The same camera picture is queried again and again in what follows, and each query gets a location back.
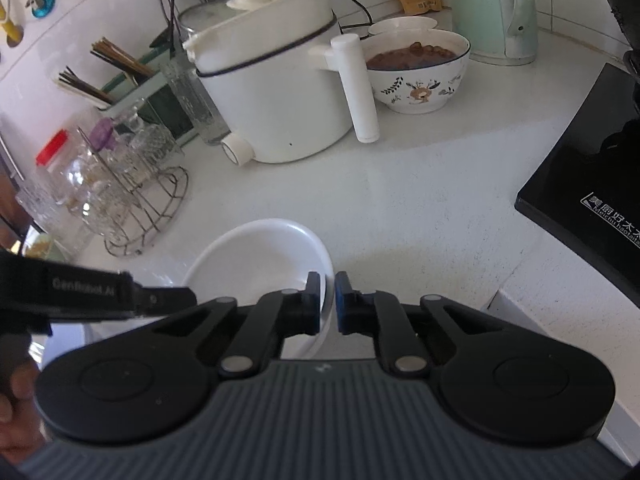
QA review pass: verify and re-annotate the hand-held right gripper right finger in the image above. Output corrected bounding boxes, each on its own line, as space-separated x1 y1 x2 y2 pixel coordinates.
335 271 494 380

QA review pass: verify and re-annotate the red lid glass jar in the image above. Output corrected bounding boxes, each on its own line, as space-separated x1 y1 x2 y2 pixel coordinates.
35 129 77 207

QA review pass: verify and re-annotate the bunch of chopsticks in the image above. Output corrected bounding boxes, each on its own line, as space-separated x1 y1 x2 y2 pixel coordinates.
57 36 157 107

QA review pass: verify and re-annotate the black induction stove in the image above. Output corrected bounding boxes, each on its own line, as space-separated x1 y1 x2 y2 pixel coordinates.
515 62 640 311

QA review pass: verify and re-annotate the small white ceramic bowl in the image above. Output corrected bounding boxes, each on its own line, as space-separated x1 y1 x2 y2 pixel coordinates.
367 16 439 39

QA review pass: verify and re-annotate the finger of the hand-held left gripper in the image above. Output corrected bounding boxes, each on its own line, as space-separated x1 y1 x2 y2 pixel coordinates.
132 284 199 319

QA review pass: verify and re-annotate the yellow handled hanging utensil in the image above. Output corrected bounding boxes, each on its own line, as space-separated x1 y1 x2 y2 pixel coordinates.
0 0 25 49

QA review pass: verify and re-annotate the wire cup rack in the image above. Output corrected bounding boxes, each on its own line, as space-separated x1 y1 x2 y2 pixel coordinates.
75 125 191 257

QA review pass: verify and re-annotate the cluster of glass cups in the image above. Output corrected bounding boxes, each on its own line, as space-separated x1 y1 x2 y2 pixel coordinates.
60 105 182 232

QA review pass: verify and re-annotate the white plastic bowl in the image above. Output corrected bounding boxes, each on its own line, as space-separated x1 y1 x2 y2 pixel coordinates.
181 217 335 361

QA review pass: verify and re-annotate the pale green kettle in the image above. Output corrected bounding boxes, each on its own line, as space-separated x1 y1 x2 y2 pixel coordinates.
447 0 540 66

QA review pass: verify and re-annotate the brown food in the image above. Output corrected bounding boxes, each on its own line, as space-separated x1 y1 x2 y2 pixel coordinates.
366 42 458 71

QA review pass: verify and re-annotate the floral ceramic bowl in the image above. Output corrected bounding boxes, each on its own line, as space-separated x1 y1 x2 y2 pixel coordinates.
362 29 472 115

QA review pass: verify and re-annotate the white electric cooker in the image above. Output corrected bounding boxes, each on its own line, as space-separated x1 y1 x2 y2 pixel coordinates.
182 0 381 167

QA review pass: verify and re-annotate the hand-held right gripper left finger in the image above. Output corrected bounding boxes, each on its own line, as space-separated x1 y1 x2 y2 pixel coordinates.
150 271 323 379

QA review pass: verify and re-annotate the green utensil holder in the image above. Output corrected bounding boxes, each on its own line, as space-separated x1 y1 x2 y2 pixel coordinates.
97 50 197 137

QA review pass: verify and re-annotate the ribbed tall glass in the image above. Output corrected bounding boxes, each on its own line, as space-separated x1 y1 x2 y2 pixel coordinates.
162 62 224 147

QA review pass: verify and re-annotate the black wok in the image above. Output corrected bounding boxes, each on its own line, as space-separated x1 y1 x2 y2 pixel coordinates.
591 0 640 86

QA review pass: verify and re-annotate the person's left hand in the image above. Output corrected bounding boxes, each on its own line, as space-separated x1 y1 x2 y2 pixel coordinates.
0 355 49 467

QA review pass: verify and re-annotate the steel pot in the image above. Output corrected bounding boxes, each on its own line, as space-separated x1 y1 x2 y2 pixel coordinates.
177 2 236 42

